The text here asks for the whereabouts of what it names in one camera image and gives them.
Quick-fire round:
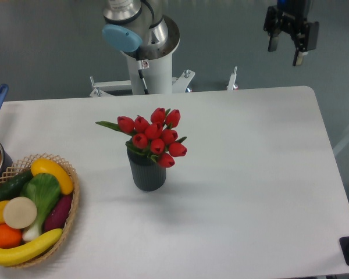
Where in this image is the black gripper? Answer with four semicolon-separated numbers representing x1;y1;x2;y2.
263;0;319;66

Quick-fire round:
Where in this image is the red tulip bouquet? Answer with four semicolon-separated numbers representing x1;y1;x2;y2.
96;108;187;168

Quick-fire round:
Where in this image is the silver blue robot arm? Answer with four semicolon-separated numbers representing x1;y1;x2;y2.
102;1;319;66

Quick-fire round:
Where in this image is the dark grey ribbed vase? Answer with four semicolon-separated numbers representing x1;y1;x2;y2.
127;149;166;192

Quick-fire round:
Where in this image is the purple sweet potato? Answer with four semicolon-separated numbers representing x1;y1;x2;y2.
44;195;72;232

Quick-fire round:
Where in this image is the green bok choy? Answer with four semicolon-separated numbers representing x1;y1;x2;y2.
20;173;60;242

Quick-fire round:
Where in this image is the woven wicker basket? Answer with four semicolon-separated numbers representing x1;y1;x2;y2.
0;153;80;267

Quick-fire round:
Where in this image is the green cucumber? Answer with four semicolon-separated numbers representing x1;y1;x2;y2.
0;170;33;202

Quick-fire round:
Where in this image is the beige round disc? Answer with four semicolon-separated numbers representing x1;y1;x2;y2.
3;196;37;229

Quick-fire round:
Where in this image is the orange fruit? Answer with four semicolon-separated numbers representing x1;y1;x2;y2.
0;224;22;249

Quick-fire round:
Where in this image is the yellow banana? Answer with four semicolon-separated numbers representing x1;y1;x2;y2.
0;228;63;267

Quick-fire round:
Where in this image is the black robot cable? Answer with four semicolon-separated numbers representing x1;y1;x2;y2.
136;49;150;95

